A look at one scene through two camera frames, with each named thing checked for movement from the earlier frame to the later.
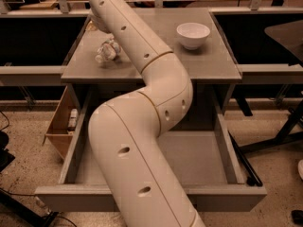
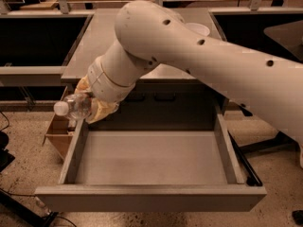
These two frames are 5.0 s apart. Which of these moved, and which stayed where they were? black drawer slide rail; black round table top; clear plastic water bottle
Moved: clear plastic water bottle
Stayed: black drawer slide rail; black round table top
